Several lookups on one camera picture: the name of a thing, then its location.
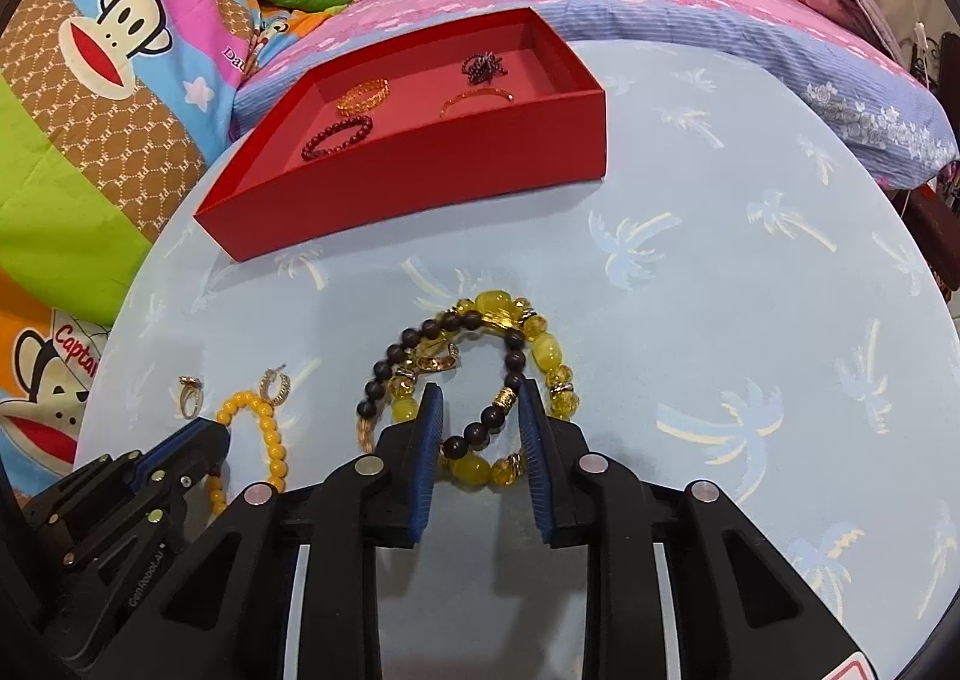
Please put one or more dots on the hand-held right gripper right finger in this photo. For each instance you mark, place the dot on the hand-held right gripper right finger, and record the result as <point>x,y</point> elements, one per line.
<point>544,470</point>

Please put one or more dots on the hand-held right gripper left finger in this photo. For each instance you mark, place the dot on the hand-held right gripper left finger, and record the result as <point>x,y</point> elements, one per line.
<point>424,470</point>

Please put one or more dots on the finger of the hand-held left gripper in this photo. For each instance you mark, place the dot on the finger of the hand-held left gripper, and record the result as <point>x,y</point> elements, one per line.
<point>176,439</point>
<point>202,459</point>

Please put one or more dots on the gold hoop earring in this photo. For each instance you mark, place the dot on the gold hoop earring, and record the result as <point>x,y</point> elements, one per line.
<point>279,391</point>

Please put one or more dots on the red cardboard box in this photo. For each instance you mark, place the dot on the red cardboard box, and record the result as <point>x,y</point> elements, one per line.
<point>450,170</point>

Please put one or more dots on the gold woven bangle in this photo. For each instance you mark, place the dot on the gold woven bangle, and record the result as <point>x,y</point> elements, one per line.
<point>358,105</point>

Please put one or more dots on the thin gold bangle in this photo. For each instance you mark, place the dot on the thin gold bangle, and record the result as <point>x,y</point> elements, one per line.
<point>480,92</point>

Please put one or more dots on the palm print blue tablecloth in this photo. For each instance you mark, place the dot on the palm print blue tablecloth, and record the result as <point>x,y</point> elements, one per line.
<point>712,275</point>

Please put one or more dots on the cartoon monkey printed blanket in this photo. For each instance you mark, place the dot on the cartoon monkey printed blanket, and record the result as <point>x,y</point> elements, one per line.
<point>90,125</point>

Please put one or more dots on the dark brown furniture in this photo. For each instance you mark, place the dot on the dark brown furniture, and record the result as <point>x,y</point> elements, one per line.
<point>934,223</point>

